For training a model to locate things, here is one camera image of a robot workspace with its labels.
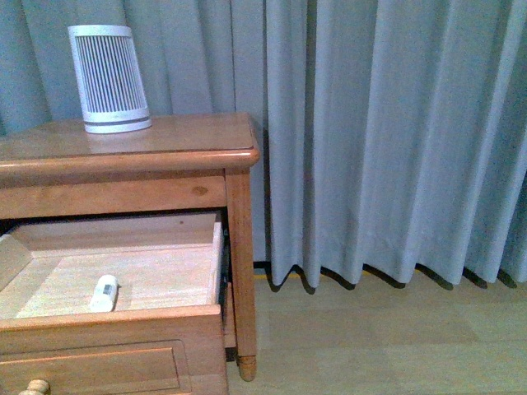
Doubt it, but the wooden nightstand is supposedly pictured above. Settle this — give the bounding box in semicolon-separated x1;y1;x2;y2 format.
1;114;259;381

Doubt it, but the white medicine bottle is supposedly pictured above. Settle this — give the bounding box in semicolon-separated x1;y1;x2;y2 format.
89;275;119;313

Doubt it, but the white ribbed air purifier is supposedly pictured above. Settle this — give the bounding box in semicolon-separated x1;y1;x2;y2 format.
68;25;152;134

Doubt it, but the grey curtain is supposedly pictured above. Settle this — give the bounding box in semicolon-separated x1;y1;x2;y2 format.
1;1;526;286

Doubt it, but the wooden drawer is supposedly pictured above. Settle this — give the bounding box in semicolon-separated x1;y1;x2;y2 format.
1;212;231;394

